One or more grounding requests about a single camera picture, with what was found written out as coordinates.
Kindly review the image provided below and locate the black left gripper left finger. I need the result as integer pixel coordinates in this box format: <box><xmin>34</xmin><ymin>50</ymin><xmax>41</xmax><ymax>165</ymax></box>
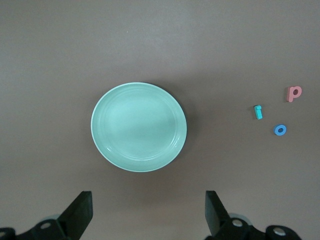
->
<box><xmin>0</xmin><ymin>190</ymin><xmax>94</xmax><ymax>240</ymax></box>

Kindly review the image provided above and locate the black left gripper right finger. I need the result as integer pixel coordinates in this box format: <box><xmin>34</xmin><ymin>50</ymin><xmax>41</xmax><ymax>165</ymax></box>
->
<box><xmin>204</xmin><ymin>190</ymin><xmax>302</xmax><ymax>240</ymax></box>

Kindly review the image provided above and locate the blue letter o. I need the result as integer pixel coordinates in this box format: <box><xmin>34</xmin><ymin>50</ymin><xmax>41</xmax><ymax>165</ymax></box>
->
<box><xmin>272</xmin><ymin>124</ymin><xmax>288</xmax><ymax>137</ymax></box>

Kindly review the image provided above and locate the teal letter i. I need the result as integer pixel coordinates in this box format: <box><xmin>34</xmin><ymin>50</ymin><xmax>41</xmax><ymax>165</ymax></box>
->
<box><xmin>253</xmin><ymin>104</ymin><xmax>264</xmax><ymax>120</ymax></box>

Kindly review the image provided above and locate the pink letter p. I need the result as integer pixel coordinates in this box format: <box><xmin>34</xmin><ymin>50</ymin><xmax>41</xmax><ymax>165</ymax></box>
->
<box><xmin>285</xmin><ymin>85</ymin><xmax>303</xmax><ymax>103</ymax></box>

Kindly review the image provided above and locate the light green plate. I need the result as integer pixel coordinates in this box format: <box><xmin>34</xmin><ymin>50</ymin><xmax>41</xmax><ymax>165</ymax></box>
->
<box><xmin>90</xmin><ymin>81</ymin><xmax>188</xmax><ymax>173</ymax></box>

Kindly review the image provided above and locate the brown table cover sheet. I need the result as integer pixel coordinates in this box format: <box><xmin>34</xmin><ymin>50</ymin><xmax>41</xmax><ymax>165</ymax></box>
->
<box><xmin>0</xmin><ymin>0</ymin><xmax>320</xmax><ymax>240</ymax></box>

